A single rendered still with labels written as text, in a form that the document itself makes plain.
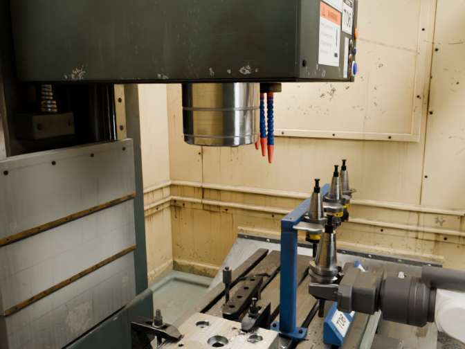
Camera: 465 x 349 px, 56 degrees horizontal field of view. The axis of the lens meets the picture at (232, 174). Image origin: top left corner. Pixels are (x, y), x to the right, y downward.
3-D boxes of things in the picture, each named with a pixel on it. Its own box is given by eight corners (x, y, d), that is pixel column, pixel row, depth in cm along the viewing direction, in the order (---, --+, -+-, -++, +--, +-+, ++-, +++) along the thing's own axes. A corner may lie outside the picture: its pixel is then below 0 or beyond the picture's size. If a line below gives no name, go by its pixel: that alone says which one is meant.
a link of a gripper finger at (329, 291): (309, 279, 86) (341, 285, 83) (309, 294, 86) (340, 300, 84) (307, 282, 84) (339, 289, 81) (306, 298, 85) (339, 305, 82)
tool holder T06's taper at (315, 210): (308, 213, 120) (309, 189, 118) (324, 215, 118) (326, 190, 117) (306, 218, 115) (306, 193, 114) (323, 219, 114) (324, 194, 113)
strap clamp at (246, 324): (270, 339, 118) (270, 287, 115) (250, 367, 106) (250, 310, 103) (259, 336, 119) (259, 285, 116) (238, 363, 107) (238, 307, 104)
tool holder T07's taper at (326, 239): (321, 257, 89) (324, 225, 88) (341, 263, 86) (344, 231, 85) (310, 263, 86) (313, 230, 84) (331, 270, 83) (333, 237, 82)
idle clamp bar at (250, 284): (263, 294, 143) (263, 276, 142) (235, 336, 119) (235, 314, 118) (249, 292, 144) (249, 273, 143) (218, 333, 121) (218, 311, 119)
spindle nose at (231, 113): (217, 135, 102) (216, 83, 100) (274, 140, 92) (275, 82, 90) (166, 142, 90) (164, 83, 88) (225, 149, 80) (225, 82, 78)
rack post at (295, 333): (307, 332, 121) (311, 229, 115) (302, 341, 116) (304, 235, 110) (273, 323, 125) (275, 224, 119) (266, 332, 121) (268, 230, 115)
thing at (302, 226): (326, 227, 113) (326, 224, 113) (320, 233, 108) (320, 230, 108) (299, 224, 116) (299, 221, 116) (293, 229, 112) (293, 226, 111)
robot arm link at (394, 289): (351, 252, 90) (414, 261, 85) (349, 296, 92) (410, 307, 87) (337, 276, 79) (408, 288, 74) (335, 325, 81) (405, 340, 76)
